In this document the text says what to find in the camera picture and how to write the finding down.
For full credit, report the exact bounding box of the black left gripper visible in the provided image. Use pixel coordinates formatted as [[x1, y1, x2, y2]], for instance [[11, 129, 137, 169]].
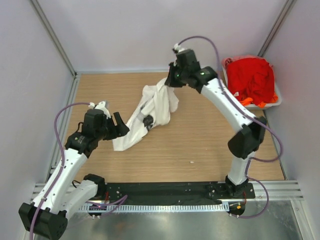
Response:
[[95, 112, 129, 141]]

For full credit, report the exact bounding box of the white t-shirt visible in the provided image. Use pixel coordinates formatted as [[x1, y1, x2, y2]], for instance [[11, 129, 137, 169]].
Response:
[[112, 78, 179, 152]]

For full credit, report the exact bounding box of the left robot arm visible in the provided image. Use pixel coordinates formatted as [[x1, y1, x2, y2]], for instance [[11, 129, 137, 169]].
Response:
[[18, 109, 129, 240]]

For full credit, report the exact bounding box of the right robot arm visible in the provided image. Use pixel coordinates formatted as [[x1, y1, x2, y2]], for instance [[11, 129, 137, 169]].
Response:
[[165, 48, 267, 198]]

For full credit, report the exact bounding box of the red t-shirt in basket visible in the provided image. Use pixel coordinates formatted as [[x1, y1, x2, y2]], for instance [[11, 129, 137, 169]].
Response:
[[226, 57, 276, 104]]

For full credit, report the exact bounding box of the orange garment in basket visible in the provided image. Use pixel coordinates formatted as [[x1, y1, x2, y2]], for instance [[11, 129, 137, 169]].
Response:
[[239, 92, 282, 110]]

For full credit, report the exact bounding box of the grey perforated plastic basket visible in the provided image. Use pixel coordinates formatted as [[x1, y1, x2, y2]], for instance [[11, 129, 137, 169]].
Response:
[[221, 56, 283, 111]]

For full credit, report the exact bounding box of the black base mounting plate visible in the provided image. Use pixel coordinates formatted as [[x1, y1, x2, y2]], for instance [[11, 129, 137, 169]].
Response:
[[94, 181, 256, 206]]

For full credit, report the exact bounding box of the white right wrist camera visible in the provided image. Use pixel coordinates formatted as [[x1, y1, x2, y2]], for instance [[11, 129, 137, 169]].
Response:
[[172, 43, 186, 54]]

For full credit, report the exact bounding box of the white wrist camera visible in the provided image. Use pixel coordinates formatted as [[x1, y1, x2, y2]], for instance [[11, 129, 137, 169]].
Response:
[[172, 43, 186, 54], [88, 100, 111, 119]]

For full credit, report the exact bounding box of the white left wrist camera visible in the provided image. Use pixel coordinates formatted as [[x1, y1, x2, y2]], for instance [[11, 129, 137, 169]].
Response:
[[88, 100, 111, 119]]

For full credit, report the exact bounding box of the slotted cable duct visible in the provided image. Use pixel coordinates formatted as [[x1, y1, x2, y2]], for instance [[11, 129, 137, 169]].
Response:
[[78, 202, 229, 214]]

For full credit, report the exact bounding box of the aluminium frame rail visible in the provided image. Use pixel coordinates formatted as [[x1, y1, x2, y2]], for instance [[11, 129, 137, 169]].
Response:
[[29, 181, 305, 204]]

